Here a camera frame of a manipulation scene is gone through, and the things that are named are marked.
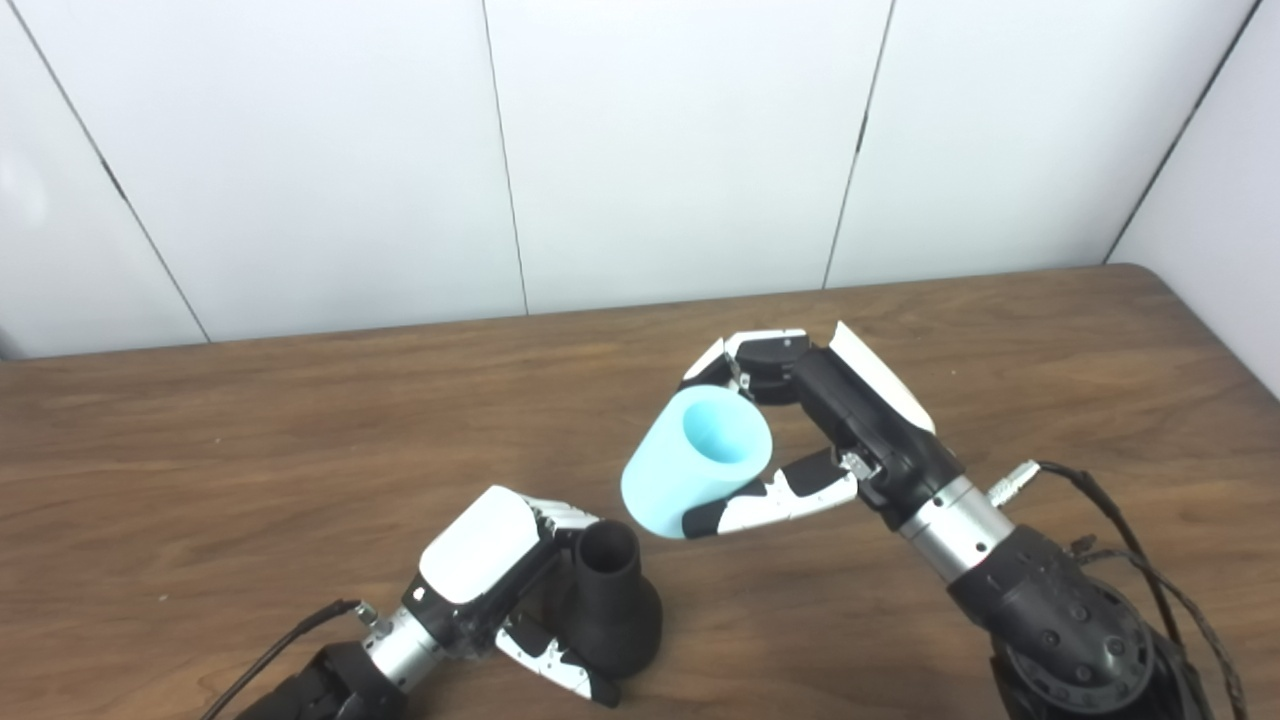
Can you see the white and black left hand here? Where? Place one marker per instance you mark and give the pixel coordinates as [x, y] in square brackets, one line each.
[475, 545]

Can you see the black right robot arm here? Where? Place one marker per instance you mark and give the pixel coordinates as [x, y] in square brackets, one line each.
[1060, 620]

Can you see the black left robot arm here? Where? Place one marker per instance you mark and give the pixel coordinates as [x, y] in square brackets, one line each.
[340, 685]

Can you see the white and black right hand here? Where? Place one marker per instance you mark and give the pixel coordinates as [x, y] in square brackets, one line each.
[870, 410]

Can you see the black flared nozzle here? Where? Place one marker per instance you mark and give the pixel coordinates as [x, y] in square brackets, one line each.
[615, 620]

